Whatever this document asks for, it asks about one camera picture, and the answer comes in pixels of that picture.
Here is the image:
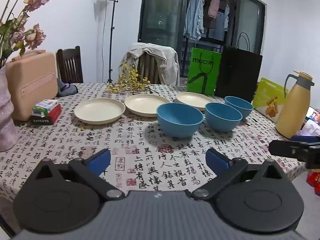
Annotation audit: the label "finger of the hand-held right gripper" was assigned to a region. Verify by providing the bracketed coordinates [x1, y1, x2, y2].
[269, 140, 313, 161]
[291, 135, 320, 143]

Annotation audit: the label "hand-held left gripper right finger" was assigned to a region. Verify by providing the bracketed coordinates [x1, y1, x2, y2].
[191, 148, 286, 202]

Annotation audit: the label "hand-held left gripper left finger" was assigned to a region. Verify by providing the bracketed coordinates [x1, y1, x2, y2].
[34, 148, 126, 202]

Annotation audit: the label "blue bowl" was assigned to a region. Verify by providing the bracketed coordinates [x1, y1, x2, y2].
[157, 102, 204, 138]
[205, 102, 243, 132]
[224, 96, 254, 121]

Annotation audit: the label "cream round plate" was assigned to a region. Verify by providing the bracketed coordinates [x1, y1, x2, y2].
[124, 94, 173, 117]
[176, 92, 215, 111]
[74, 98, 126, 124]

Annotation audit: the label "colourful printed packet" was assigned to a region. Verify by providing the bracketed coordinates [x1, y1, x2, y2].
[305, 106, 320, 131]

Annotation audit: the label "red snack packet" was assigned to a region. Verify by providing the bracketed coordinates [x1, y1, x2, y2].
[306, 171, 320, 193]

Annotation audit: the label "beige thermos jug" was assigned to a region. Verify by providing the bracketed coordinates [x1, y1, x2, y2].
[275, 71, 315, 139]

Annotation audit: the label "yellow-green gift box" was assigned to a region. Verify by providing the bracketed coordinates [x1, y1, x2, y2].
[252, 77, 289, 124]

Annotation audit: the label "red box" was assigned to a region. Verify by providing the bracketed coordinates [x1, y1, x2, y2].
[30, 104, 62, 126]

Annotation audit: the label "white blue medicine box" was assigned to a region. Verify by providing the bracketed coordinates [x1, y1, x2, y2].
[35, 99, 58, 112]

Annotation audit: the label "grey cloth pouch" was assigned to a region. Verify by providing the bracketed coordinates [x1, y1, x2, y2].
[57, 78, 79, 97]

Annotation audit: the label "small green box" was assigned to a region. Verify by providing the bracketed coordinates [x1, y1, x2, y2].
[32, 106, 47, 117]

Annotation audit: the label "yellow flower branch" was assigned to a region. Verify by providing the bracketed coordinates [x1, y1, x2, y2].
[105, 64, 161, 94]

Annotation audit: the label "black paper bag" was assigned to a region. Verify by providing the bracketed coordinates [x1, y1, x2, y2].
[214, 32, 263, 103]

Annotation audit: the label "green paper bag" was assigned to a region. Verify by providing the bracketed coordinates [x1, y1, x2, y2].
[186, 47, 222, 96]

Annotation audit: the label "dark wooden chair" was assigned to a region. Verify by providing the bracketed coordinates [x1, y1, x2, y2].
[56, 46, 84, 84]

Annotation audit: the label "pink textured vase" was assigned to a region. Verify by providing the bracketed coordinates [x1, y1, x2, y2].
[0, 66, 18, 152]

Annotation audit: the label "peach hard-shell case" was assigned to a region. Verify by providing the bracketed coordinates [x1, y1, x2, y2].
[5, 51, 59, 121]

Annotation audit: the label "wooden chair with tan cushion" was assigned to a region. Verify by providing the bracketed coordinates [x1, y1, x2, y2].
[136, 54, 161, 84]

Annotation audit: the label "beige jacket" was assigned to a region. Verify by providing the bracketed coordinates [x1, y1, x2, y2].
[119, 42, 179, 87]

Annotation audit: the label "dried pink flowers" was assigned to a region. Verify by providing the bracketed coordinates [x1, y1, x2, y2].
[0, 0, 50, 68]

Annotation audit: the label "pale blue hanging garment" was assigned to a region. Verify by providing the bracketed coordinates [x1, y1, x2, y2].
[223, 4, 230, 31]

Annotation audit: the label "light blue hanging shirt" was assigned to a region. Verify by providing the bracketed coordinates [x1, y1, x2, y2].
[183, 0, 204, 41]

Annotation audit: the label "black framed glass door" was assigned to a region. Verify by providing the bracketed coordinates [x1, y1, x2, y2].
[138, 0, 266, 80]

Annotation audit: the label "pink hanging garment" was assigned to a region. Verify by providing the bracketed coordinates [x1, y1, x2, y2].
[208, 0, 221, 19]

